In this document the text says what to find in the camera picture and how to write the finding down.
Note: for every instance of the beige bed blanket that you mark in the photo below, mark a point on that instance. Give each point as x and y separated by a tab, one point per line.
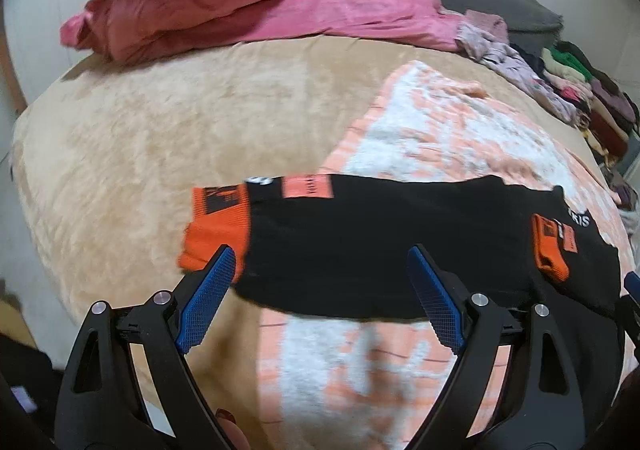
150	139

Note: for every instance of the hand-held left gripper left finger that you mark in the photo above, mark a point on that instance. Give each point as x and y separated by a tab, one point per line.
207	300

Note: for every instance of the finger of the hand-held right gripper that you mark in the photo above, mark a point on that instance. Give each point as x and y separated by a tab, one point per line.
632	282

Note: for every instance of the pile of folded clothes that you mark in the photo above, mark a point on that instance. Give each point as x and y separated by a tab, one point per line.
575	74

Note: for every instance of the dark purple cloth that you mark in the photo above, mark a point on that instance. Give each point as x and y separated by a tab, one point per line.
627	195

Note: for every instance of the lilac crumpled clothes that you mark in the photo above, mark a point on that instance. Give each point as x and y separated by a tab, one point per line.
500	54

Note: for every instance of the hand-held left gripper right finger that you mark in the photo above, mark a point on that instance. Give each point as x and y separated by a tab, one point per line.
435	300

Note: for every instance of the orange and white fluffy blanket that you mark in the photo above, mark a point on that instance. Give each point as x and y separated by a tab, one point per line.
450	129

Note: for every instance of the person's left hand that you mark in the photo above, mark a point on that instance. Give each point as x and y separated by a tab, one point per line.
235	430

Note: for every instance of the black top with orange cuffs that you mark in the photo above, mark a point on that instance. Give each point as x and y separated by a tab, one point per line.
375	250

